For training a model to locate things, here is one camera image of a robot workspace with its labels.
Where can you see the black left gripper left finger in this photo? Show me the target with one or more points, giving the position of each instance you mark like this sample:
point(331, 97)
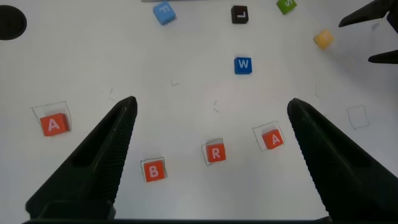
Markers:
point(93, 161)

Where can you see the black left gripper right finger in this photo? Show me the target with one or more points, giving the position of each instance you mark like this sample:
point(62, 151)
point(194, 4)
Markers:
point(348, 174)

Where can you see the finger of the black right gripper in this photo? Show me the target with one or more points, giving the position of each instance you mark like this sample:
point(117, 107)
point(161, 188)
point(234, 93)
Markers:
point(387, 57)
point(382, 9)

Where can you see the orange letter A block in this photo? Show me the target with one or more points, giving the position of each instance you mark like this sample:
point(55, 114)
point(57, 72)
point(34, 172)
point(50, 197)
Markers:
point(272, 139)
point(54, 124)

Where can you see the yellow letter N block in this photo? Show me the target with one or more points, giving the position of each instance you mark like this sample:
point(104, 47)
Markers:
point(323, 39)

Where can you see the orange letter R block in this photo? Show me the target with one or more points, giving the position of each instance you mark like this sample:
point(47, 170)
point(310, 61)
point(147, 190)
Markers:
point(215, 152)

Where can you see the orange letter B block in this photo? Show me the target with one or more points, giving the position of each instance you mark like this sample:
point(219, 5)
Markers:
point(153, 170)

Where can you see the green letter S block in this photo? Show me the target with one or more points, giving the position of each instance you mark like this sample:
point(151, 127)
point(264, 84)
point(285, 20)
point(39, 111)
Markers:
point(286, 5)

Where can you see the black letter L block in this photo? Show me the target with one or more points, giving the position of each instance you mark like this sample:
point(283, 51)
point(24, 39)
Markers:
point(239, 14)

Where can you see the blue letter W block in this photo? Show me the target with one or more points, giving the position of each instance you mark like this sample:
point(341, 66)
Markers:
point(242, 65)

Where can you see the black round table grommet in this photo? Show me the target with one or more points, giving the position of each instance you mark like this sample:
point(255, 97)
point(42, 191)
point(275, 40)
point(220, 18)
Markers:
point(11, 22)

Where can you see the light blue letter F block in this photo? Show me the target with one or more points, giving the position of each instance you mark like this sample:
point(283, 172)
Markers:
point(164, 12)

